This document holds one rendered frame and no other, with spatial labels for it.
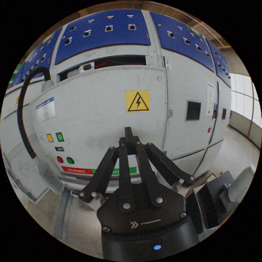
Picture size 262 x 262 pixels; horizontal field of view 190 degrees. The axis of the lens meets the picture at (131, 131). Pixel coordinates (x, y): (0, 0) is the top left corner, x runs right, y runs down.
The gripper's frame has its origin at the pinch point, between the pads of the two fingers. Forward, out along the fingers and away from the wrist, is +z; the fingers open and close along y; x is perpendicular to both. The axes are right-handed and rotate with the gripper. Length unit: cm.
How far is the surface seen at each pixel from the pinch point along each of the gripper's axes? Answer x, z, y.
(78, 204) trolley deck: -38, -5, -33
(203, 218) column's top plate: -48, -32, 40
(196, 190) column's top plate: -48, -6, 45
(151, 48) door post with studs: 40, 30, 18
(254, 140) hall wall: -99, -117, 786
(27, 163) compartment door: -13, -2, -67
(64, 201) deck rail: -36, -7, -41
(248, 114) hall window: 35, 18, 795
